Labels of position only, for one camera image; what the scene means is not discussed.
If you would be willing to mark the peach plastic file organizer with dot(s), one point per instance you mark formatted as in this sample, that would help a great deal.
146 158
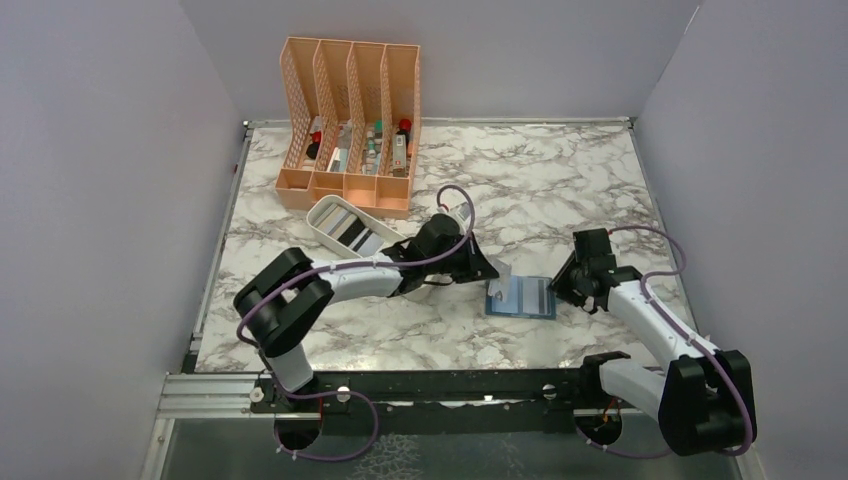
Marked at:
355 112

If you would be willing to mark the black mounting rail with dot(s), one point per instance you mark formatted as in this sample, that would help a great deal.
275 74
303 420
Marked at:
419 402

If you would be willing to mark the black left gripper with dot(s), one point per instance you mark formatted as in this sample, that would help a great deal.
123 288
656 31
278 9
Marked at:
476 266

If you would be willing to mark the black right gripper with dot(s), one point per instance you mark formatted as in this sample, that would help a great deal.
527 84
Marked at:
560 282

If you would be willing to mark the grey box in organizer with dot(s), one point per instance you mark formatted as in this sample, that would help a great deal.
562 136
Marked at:
340 153

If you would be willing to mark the white oblong plastic tray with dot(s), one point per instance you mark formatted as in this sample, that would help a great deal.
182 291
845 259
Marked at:
353 278

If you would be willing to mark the teal capped tubes in organizer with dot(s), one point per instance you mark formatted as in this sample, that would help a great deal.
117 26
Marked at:
373 149

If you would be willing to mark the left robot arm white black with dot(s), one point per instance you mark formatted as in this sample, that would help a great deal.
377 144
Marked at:
280 305

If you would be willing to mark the red black item in organizer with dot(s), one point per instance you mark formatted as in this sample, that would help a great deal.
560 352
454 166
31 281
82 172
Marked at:
314 145

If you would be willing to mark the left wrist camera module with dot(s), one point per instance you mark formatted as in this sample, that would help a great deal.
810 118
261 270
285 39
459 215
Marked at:
461 214

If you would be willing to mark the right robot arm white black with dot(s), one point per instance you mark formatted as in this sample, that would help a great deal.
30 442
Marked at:
701 397

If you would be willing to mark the teal card holder wallet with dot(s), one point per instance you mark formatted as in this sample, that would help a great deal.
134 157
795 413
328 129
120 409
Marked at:
501 299

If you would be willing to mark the red capped stick in organizer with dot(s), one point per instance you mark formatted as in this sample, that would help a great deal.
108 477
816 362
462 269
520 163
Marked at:
400 148

